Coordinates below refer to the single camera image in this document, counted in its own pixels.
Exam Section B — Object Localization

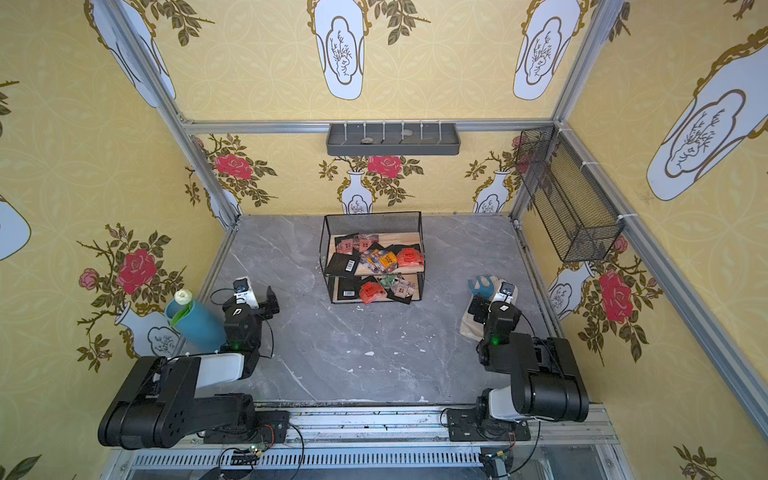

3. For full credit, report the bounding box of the red black tea bag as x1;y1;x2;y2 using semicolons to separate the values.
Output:
397;247;425;268

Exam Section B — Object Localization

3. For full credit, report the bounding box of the orange label tea bag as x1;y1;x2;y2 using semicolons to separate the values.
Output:
361;247;398;274

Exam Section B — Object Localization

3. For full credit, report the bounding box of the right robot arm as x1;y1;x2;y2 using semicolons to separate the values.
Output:
467;295;590;422

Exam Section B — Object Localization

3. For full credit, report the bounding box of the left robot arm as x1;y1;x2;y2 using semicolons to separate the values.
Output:
97;278;289;450

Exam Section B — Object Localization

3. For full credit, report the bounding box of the floral tea bag lower shelf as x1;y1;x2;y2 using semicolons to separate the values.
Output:
387;277;417;304

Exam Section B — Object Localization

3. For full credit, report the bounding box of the black packet upper shelf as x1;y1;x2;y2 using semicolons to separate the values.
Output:
325;252;360;278

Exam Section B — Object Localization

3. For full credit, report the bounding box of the green tea bag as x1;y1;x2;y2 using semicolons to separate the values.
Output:
377;274;398;290

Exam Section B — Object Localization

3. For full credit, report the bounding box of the red tea bag lower shelf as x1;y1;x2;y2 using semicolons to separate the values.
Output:
359;280;387;305

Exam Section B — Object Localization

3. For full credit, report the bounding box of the pink label tea bag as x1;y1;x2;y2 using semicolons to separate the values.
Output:
334;233;379;255

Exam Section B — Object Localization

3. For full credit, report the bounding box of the white work glove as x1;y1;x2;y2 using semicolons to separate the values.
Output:
459;275;519;341

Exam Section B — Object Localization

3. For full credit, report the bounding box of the blue yellow garden fork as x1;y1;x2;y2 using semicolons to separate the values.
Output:
468;275;500;301

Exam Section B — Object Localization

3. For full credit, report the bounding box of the teal vase with flower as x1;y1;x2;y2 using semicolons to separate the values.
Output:
164;289;226;353

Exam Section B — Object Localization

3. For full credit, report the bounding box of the large black barcode packet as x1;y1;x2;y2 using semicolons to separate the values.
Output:
335;277;362;303

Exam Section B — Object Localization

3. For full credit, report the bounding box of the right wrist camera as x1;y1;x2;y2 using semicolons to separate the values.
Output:
491;280;518;305

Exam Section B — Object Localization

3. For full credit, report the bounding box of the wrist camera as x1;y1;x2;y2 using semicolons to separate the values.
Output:
491;280;518;305
232;276;259;309

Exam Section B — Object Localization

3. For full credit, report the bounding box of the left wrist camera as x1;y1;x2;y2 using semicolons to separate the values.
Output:
232;276;259;309

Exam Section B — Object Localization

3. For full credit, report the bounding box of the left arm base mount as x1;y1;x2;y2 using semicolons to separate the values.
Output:
203;410;290;446

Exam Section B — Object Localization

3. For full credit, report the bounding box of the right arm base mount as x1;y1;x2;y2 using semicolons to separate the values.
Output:
440;408;531;443

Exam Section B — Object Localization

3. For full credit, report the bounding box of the black wall mesh basket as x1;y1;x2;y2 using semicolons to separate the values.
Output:
516;126;624;263

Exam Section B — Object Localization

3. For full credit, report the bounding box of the black wire mesh shelf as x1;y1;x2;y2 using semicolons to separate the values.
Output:
319;211;426;305

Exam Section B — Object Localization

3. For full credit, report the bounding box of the grey wall tray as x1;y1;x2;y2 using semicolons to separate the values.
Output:
326;121;461;157

